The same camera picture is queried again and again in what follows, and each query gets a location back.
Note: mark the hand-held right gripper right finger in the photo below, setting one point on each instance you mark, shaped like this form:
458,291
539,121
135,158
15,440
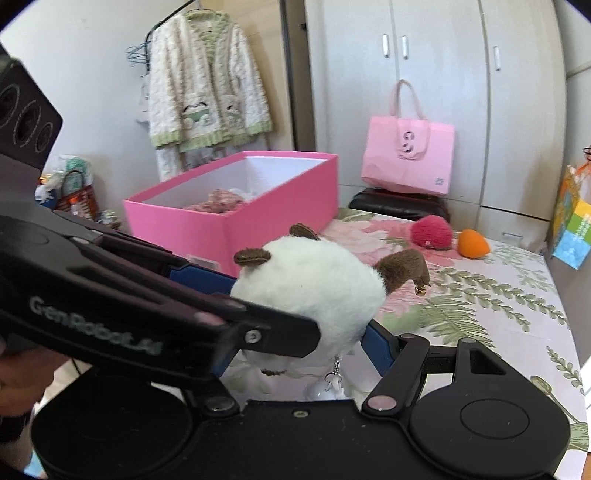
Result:
376,344

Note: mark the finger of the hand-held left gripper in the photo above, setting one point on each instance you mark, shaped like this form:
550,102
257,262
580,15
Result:
203,283
286,334

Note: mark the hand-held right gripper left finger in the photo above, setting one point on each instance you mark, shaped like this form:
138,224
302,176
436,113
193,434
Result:
218,402

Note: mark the white plush toy brown ears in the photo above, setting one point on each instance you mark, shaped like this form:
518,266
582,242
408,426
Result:
314,281

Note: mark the pink floral cloth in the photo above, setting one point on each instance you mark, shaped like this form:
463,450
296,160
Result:
214,201

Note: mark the pink cardboard box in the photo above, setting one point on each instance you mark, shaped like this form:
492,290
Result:
277,217

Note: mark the person's left hand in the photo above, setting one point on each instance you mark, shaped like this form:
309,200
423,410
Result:
18,383

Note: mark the woven basket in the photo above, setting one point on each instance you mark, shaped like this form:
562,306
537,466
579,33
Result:
78,201

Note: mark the red fluffy plush ball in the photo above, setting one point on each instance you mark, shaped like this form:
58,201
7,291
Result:
431,232

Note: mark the white hanging garment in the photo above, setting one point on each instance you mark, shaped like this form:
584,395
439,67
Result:
171,161

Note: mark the floral bed sheet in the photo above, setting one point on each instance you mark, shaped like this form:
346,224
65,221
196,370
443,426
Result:
498,295

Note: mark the dark bag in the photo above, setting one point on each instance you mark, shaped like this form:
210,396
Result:
397,207

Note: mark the orange egg-shaped sponge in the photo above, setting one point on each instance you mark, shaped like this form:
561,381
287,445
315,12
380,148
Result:
473,243

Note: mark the green patterned packet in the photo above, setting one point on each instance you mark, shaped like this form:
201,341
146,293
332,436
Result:
76,166

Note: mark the pink tote bag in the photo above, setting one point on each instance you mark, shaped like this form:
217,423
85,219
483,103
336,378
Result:
406,157

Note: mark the white green knitted cardigan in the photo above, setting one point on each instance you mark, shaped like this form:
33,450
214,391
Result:
207,78

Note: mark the black clothes rack pole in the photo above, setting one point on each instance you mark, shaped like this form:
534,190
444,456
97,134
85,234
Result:
288,78

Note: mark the colourful paper bag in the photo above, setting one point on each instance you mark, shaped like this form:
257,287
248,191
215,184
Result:
572,226

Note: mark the light wooden wardrobe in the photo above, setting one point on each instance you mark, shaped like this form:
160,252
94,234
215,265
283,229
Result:
438,69

